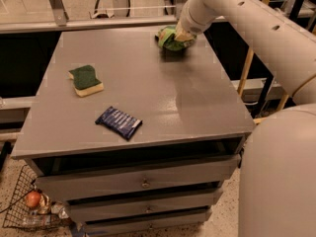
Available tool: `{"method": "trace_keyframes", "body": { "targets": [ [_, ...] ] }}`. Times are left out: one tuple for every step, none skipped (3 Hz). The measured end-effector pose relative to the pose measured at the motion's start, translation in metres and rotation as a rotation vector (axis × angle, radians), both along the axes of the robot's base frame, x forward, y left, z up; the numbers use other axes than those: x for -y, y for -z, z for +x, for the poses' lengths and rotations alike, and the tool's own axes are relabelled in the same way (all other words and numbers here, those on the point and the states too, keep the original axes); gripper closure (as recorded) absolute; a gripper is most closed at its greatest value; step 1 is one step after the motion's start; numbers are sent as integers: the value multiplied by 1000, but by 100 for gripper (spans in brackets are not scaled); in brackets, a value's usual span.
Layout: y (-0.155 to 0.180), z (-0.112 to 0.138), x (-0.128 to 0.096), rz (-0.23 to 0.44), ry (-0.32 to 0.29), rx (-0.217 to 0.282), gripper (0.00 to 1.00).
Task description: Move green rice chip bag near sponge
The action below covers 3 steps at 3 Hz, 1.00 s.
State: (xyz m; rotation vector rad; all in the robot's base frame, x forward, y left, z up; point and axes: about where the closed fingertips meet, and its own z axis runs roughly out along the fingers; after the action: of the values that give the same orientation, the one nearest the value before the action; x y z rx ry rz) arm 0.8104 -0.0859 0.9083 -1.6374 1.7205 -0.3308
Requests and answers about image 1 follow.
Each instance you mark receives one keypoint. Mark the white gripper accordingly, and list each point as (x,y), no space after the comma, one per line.
(192,24)

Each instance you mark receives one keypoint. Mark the green rice chip bag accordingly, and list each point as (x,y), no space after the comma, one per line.
(166,39)

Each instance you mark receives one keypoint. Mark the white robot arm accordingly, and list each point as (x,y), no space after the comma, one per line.
(277,189)

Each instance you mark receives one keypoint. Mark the green and yellow sponge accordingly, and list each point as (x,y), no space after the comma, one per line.
(85,81)

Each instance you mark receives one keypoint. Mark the blue snack bar wrapper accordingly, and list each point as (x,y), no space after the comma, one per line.
(120,122)

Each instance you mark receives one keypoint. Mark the grey drawer cabinet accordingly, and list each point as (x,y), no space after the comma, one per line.
(188,107)

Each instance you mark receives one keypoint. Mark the top grey drawer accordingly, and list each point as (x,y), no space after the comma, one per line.
(141,178)

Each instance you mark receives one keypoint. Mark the grey drawer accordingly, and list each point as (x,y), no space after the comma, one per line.
(148,222)
(144,204)
(141,178)

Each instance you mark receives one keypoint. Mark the bottom grey drawer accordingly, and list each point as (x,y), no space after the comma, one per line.
(148,222)

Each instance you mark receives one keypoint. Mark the middle grey drawer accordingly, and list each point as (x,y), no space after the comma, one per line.
(144,204)

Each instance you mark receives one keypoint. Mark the red apple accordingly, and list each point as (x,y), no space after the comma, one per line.
(32,199)

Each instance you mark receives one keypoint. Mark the clear plastic bottle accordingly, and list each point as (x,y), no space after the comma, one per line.
(36,220)

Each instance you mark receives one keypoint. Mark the grey metal rail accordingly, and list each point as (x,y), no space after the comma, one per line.
(45,22)

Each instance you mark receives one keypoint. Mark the yellow wooden frame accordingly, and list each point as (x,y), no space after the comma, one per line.
(257,112)

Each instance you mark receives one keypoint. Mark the metal bracket left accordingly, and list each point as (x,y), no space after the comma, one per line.
(59,12)

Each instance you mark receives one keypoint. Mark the black wire basket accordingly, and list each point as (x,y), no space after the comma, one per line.
(17,208)

